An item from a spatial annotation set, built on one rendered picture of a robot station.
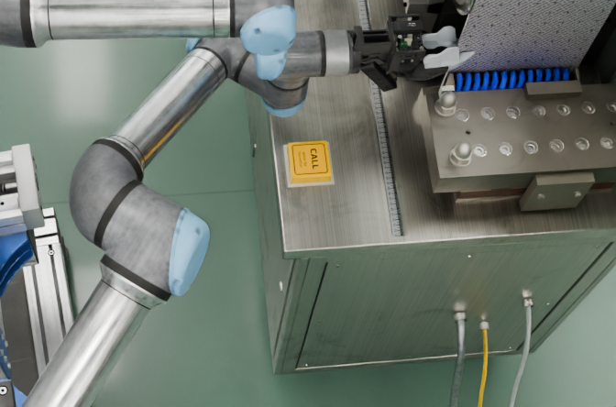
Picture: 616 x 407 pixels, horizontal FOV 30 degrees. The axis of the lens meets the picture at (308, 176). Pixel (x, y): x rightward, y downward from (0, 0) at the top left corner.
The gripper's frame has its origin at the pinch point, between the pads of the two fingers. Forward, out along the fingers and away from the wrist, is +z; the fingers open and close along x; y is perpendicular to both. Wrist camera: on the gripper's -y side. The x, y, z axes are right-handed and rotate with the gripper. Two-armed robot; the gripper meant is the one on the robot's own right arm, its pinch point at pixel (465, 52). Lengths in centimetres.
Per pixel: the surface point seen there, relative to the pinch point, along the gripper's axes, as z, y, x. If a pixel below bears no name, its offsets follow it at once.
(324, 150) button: -23.2, -16.6, -8.6
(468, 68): 1.6, -4.8, -0.2
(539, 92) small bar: 12.8, -4.2, -5.9
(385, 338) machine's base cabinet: -5, -77, -26
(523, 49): 9.9, 0.7, -0.2
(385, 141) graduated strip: -11.6, -18.9, -6.3
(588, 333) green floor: 53, -109, -19
